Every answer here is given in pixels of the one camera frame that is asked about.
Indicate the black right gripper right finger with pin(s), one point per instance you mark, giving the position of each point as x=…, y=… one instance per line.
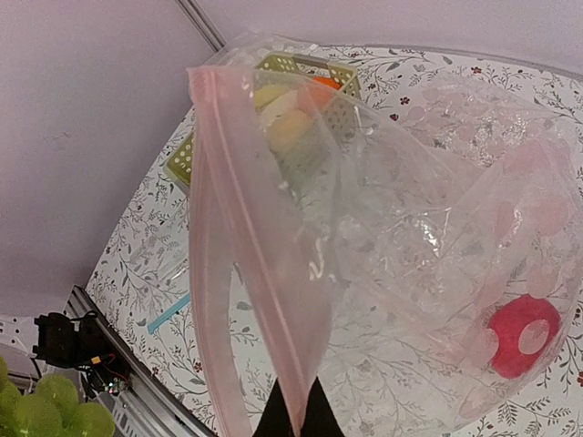
x=319, y=419

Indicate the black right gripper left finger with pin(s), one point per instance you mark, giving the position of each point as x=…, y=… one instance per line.
x=275, y=421

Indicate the clear pink-zipper zip bag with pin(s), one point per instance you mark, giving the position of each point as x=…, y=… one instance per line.
x=373, y=260

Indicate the red toy apple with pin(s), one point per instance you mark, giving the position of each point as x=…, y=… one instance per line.
x=524, y=328

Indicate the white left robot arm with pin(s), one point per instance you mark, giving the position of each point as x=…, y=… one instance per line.
x=18, y=337

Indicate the clear blue-zipper zip bag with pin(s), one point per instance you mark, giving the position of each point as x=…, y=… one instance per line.
x=152, y=263

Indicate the floral patterned table mat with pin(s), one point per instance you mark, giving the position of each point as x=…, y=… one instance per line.
x=391, y=81

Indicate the green toy grapes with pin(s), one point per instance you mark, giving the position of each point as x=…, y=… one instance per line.
x=53, y=409

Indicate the cream perforated plastic basket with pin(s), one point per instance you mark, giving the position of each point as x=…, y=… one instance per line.
x=178, y=165

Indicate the yellow toy banana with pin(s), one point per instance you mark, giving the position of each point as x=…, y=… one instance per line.
x=267, y=94

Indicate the orange toy orange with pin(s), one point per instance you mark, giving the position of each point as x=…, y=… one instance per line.
x=318, y=93

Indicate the aluminium front rail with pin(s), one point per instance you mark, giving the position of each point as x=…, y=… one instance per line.
x=150, y=408

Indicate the aluminium left corner post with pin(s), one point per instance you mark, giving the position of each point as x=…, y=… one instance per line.
x=196, y=15

